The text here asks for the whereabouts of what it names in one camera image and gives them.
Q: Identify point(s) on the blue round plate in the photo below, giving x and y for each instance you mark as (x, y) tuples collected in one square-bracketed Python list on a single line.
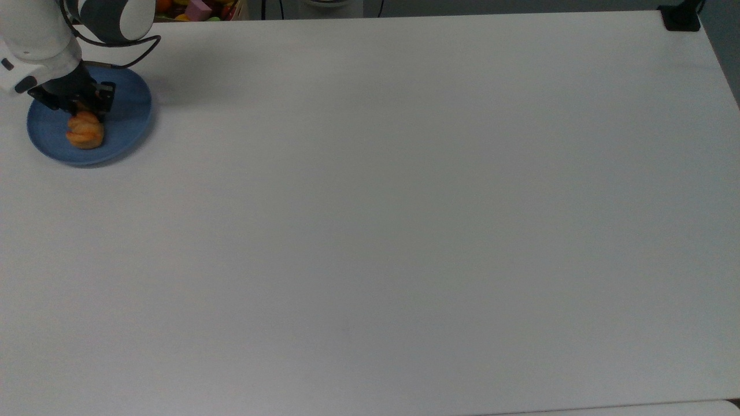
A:
[(127, 124)]

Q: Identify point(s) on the box of colourful toys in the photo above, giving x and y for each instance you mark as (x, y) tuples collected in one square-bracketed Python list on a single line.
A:
[(199, 8)]

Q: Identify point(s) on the black table clamp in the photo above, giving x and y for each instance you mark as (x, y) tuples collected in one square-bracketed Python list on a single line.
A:
[(681, 17)]

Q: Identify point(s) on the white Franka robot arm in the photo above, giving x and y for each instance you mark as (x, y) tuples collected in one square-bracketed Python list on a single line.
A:
[(34, 34)]

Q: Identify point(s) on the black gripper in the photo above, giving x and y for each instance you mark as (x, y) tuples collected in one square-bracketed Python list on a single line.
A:
[(66, 89)]

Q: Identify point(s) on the orange braided bread loaf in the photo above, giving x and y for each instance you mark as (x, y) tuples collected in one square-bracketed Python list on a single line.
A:
[(85, 132)]

